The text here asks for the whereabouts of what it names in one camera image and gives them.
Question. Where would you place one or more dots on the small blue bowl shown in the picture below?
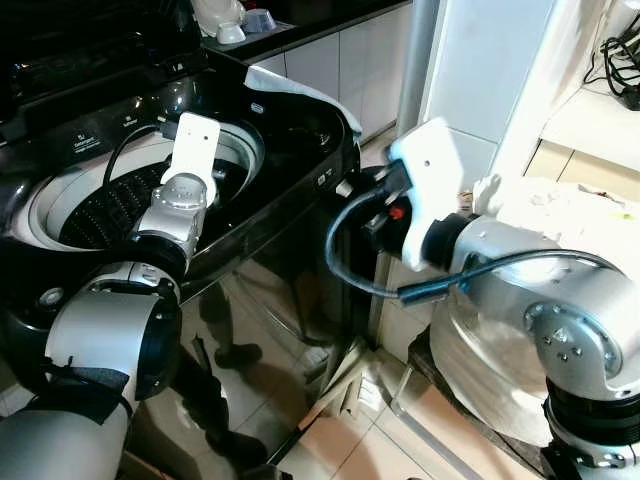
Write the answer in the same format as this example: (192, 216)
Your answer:
(258, 20)

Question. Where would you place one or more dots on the grey vertical pipe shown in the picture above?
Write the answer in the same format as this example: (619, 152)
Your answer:
(418, 60)

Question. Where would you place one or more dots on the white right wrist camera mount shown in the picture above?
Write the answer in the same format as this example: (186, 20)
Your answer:
(428, 190)

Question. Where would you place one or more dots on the white shelf cabinet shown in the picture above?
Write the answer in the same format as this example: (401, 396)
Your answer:
(595, 130)

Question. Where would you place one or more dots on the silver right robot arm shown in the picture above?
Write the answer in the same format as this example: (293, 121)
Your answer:
(560, 315)

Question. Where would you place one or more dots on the white ceramic vessel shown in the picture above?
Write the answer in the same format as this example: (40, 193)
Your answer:
(216, 12)

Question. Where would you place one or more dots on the black top-loading washing machine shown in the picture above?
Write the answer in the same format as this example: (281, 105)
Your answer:
(270, 250)

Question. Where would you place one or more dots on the crumpled white clothes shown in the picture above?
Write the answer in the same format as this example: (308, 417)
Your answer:
(560, 210)

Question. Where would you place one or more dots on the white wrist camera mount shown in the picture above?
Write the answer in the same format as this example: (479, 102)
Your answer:
(196, 145)
(428, 190)

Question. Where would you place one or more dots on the perforated washer drum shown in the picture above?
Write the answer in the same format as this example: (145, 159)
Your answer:
(105, 205)

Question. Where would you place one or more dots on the small white cup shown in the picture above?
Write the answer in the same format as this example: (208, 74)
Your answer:
(230, 34)

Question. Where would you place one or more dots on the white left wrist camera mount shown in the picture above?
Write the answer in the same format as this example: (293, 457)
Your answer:
(196, 145)

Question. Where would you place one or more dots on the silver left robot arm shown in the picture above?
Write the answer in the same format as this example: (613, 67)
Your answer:
(105, 335)

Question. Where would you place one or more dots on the dark kitchen countertop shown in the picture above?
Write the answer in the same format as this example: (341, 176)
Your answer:
(300, 25)

